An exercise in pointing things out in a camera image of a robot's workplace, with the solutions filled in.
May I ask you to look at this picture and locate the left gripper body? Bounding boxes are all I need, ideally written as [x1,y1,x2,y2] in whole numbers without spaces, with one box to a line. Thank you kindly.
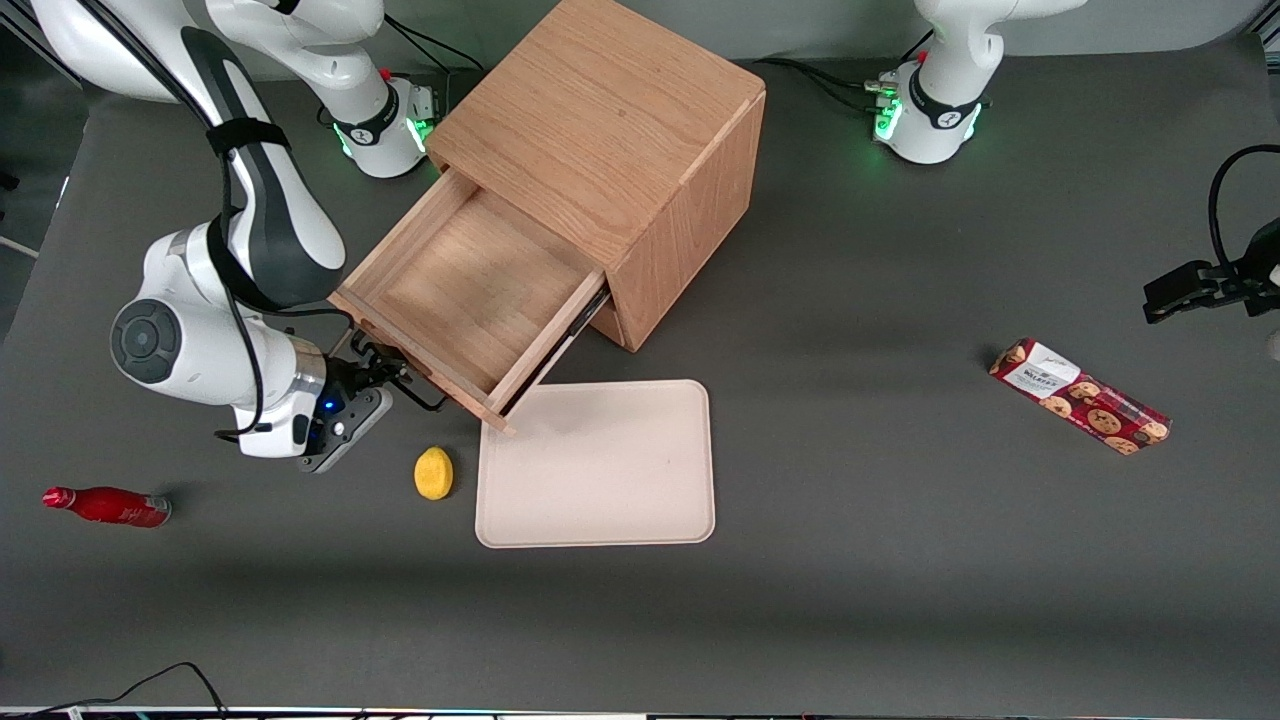
[1215,218,1280,317]

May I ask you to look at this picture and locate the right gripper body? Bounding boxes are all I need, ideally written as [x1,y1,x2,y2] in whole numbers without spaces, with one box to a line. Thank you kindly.
[322,352,383,429]

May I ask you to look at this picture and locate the wooden drawer cabinet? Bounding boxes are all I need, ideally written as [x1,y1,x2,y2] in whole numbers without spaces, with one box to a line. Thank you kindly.
[425,0,768,353]

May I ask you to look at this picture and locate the yellow lemon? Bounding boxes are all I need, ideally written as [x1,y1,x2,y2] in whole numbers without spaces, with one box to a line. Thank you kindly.
[414,446,455,501]

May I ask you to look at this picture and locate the red cookie box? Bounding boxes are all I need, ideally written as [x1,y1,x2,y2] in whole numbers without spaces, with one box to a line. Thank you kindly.
[989,337,1172,457]

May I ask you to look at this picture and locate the beige rectangular tray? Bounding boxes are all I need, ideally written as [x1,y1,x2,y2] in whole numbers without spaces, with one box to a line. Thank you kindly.
[475,379,717,549]

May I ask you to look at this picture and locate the red bottle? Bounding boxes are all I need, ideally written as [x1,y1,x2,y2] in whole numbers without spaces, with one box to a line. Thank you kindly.
[42,486,173,529]

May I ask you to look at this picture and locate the black looped cable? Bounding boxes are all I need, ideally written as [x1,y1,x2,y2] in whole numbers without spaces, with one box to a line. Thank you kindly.
[1207,144,1280,271]

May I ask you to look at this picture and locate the black cable along right arm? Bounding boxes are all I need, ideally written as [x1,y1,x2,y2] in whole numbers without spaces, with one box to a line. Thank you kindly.
[75,0,353,443]

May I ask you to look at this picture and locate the black cable on table edge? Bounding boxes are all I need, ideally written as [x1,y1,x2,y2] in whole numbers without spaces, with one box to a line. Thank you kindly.
[0,661,229,717]

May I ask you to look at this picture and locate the black cables at arm base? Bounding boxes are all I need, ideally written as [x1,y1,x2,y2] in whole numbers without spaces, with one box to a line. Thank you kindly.
[760,28,936,113]

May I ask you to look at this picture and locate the aluminium frame profile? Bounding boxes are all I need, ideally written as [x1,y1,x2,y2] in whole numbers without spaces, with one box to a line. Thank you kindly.
[0,15,81,86]

